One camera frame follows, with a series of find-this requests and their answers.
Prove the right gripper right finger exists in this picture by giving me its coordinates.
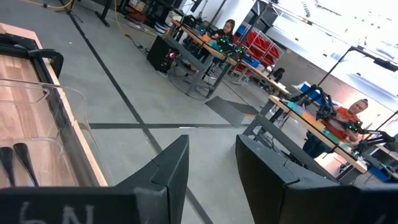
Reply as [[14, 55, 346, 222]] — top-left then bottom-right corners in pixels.
[[235, 134, 340, 224]]

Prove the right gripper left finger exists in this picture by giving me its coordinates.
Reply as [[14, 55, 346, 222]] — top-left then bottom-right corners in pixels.
[[116, 134, 190, 224]]

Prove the grey-legged work desk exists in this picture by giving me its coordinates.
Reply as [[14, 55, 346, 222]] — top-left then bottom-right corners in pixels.
[[164, 18, 290, 100], [242, 95, 398, 184]]

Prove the blue storage bin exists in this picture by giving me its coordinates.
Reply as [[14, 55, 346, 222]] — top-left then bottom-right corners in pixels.
[[300, 82, 321, 103]]

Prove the person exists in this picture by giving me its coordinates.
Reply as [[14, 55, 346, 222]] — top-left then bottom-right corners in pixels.
[[211, 18, 236, 44], [302, 98, 370, 159]]

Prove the black computer tower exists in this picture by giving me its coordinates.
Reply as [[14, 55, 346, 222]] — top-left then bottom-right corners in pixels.
[[146, 35, 180, 75]]

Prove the red storage bin rack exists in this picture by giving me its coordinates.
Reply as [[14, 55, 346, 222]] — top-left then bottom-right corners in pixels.
[[231, 23, 285, 75]]

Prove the clear plastic bin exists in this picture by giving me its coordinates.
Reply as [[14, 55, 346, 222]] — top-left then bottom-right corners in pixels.
[[0, 77, 100, 187]]

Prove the black clamp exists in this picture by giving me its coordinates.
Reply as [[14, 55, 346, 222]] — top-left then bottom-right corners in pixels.
[[0, 33, 65, 78]]

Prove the black stand leg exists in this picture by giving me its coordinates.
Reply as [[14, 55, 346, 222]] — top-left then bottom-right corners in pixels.
[[94, 0, 114, 28]]

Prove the black metal table frame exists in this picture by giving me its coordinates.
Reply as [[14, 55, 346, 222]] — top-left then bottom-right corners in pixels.
[[0, 32, 100, 187]]

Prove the yellow cable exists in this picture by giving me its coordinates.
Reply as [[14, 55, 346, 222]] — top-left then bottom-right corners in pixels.
[[113, 0, 156, 37], [18, 0, 75, 10]]

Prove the black camera frame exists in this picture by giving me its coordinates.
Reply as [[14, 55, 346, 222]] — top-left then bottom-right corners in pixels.
[[317, 45, 398, 86]]

